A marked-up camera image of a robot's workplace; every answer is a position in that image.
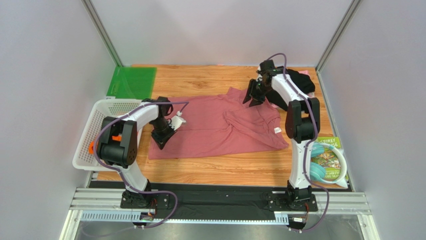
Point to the orange t-shirt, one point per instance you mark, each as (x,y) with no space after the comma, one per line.
(117,138)

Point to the dusty red t-shirt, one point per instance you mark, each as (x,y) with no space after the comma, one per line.
(222,124)

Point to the aluminium frame rail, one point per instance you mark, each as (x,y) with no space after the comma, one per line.
(341,215)

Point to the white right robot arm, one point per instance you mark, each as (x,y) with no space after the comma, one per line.
(302,123)

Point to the white cable duct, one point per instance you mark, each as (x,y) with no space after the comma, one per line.
(138,217)

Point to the white plastic laundry basket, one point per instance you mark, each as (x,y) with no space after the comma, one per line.
(83,159)

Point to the pink folded t-shirt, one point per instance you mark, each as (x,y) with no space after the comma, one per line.
(304,71)

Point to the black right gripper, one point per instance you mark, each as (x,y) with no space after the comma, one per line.
(256,90)

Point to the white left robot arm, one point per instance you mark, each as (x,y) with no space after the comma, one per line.
(116,146)

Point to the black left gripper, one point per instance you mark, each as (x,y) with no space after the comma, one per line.
(161,140)

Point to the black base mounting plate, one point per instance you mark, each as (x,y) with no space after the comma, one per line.
(214,202)

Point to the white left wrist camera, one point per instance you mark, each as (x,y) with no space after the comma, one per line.
(177,121)

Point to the green plastic folder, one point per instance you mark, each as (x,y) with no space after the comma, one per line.
(132,82)

